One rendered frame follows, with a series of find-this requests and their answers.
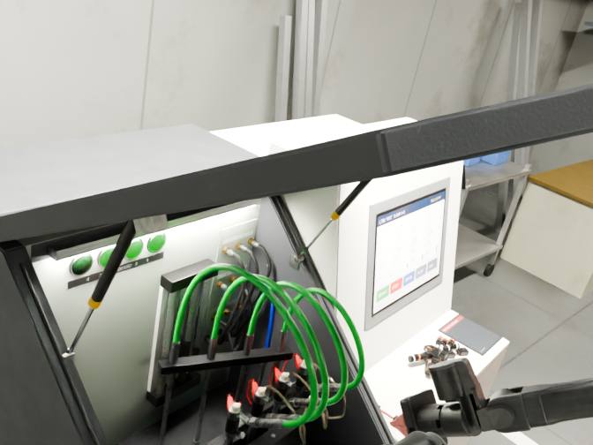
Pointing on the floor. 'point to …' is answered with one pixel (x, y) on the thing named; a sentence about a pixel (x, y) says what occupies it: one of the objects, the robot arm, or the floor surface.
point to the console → (342, 276)
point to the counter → (556, 229)
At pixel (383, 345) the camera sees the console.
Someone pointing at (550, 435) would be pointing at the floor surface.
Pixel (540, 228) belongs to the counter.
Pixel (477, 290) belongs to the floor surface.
